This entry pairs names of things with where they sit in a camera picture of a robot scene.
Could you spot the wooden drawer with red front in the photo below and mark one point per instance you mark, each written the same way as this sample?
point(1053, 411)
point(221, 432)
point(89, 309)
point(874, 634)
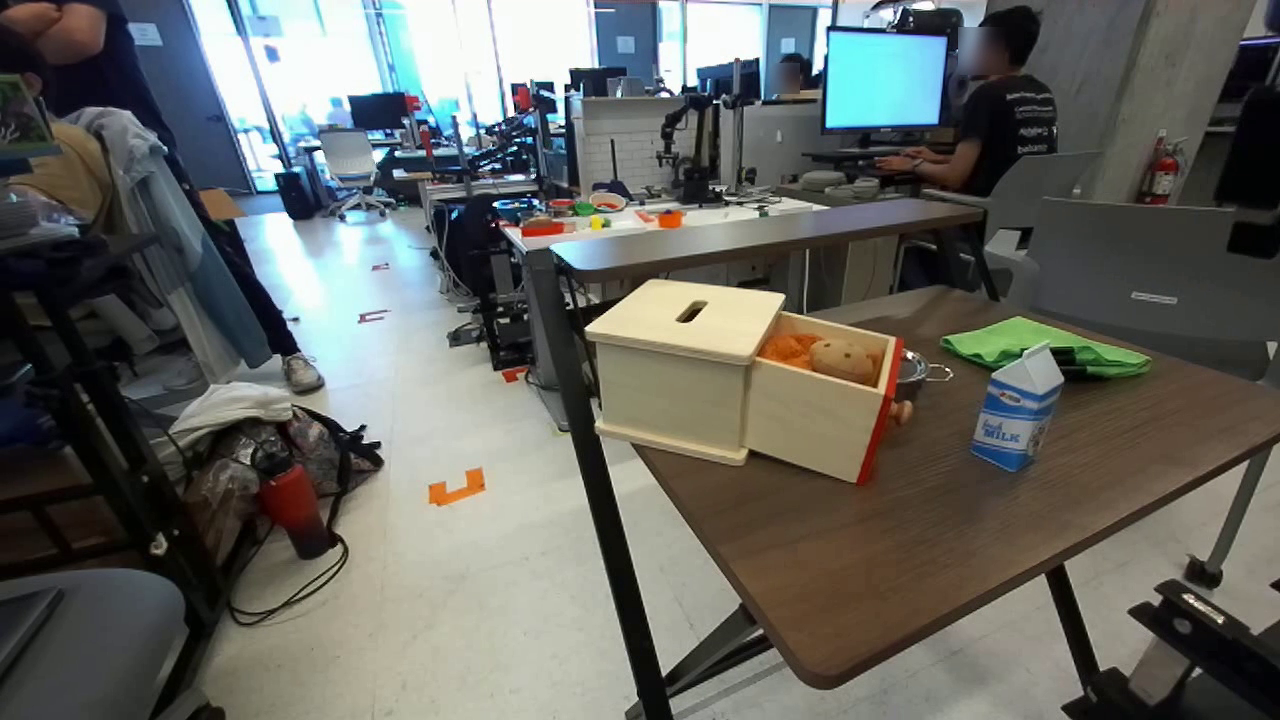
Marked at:
point(820, 423)

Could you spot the brown cookie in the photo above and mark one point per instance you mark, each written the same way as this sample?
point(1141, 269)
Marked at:
point(847, 362)

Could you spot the black robot arm in background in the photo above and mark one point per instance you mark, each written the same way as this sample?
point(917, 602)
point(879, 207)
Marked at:
point(690, 151)

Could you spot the orange cloth in drawer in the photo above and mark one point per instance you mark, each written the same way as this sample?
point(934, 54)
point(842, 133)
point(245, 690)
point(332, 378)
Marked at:
point(791, 346)

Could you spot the cream wooden box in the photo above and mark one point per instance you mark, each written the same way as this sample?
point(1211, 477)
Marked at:
point(673, 366)

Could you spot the grey desk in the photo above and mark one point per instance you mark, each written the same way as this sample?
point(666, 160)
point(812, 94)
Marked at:
point(802, 233)

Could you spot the orange floor marker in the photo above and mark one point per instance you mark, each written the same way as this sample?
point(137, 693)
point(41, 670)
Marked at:
point(446, 494)

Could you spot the small metal pot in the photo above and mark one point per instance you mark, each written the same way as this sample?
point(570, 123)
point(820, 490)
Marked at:
point(917, 373)

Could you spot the white office chair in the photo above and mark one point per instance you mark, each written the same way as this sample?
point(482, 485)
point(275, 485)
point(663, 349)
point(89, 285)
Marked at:
point(352, 164)

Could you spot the green cloth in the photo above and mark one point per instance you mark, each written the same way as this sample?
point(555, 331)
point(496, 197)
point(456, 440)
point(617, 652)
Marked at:
point(1013, 336)

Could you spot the computer monitor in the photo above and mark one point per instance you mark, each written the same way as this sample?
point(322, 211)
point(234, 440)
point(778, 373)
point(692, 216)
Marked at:
point(880, 83)

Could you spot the blue white milk carton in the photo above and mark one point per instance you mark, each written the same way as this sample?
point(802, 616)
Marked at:
point(1016, 411)

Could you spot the white cloth on floor pile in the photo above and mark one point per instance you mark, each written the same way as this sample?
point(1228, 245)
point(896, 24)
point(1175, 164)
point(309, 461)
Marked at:
point(226, 407)

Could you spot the seated person in black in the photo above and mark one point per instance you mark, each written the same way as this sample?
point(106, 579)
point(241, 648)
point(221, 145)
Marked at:
point(1006, 115)

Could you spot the red fire extinguisher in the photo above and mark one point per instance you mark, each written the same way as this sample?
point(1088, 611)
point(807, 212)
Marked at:
point(1162, 175)

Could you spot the grey laptop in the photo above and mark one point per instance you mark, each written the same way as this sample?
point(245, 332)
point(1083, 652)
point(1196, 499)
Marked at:
point(1175, 279)

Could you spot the black metal shelf rack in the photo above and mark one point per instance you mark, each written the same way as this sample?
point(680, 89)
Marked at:
point(41, 281)

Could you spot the grey chair seat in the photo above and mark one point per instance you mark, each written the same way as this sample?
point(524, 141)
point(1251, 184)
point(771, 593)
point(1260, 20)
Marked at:
point(89, 643)

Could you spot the standing person in dark clothes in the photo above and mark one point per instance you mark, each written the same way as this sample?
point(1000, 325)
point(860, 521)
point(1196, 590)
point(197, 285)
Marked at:
point(84, 56)

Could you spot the black table frame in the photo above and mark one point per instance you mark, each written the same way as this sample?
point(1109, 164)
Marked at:
point(847, 579)

